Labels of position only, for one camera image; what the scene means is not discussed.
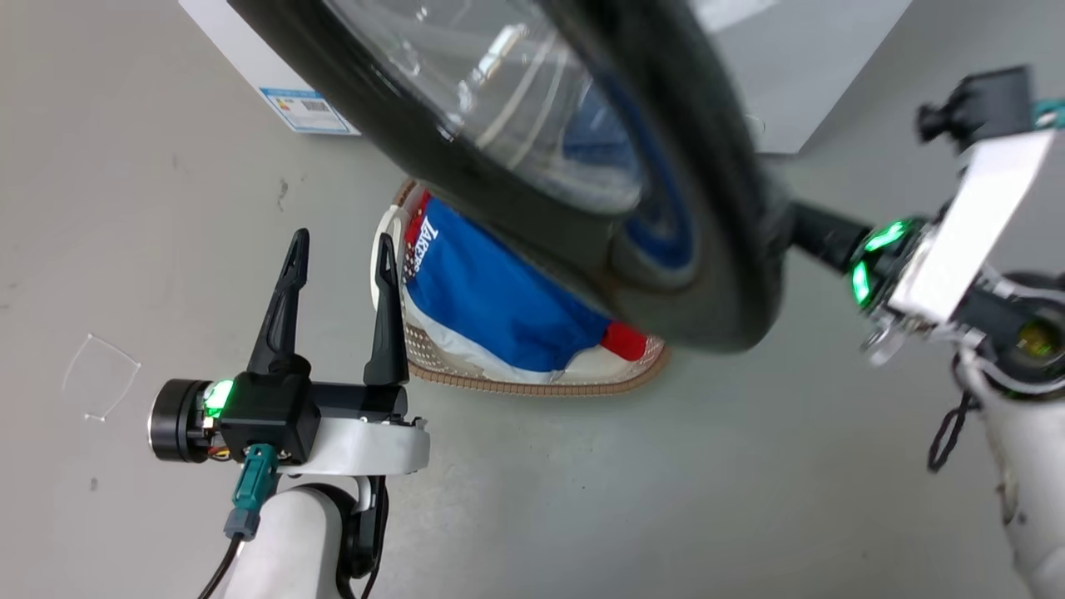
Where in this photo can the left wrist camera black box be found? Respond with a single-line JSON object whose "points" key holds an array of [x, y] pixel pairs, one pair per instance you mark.
{"points": [[270, 416]]}

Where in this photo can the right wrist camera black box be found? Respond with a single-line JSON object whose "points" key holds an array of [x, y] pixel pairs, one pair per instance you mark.
{"points": [[986, 104]]}

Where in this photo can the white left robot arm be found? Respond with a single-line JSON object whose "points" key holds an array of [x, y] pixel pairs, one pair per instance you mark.
{"points": [[287, 549]]}

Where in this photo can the blue red white garment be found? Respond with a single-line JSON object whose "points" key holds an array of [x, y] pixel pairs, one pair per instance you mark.
{"points": [[499, 299]]}

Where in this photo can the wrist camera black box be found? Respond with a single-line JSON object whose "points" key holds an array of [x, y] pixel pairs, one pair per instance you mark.
{"points": [[270, 416], [986, 104]]}

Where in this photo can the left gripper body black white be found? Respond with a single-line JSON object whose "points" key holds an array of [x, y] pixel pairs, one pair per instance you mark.
{"points": [[358, 401]]}

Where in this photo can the woven beige laundry basket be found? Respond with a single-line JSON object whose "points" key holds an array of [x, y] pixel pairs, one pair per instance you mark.
{"points": [[516, 384]]}

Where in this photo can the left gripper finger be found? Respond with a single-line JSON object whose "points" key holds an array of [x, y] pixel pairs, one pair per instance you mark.
{"points": [[283, 324], [387, 333]]}

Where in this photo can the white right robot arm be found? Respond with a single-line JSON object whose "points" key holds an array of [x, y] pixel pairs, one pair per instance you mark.
{"points": [[1027, 466]]}

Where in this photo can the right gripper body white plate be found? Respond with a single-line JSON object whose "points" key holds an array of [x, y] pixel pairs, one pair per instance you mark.
{"points": [[973, 225]]}

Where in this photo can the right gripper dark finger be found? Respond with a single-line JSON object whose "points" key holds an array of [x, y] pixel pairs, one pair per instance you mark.
{"points": [[824, 233]]}

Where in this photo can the blue energy label sticker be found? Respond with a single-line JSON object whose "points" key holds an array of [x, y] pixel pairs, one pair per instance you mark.
{"points": [[309, 110]]}

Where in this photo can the round black washing machine door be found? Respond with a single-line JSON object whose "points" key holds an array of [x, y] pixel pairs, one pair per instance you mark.
{"points": [[724, 249]]}

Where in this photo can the white washing machine body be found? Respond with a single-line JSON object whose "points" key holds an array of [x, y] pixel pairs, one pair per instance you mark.
{"points": [[799, 75]]}

